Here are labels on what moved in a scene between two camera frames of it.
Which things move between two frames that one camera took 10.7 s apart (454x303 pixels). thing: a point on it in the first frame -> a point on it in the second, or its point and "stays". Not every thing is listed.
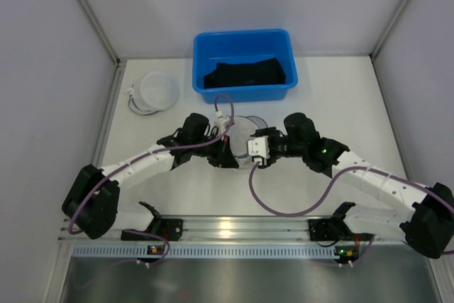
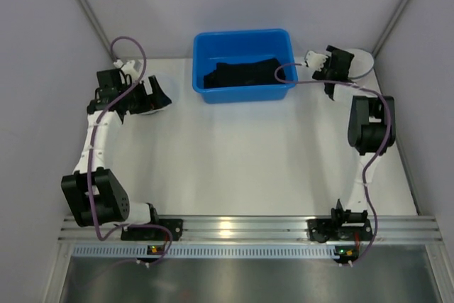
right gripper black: x=264 y=132 -> x=333 y=78
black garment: x=262 y=72 stays
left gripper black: x=223 y=154 -> x=150 y=91
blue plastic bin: x=211 y=47 stays
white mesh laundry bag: x=243 y=128 -> x=362 y=63
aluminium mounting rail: x=224 y=230 stays
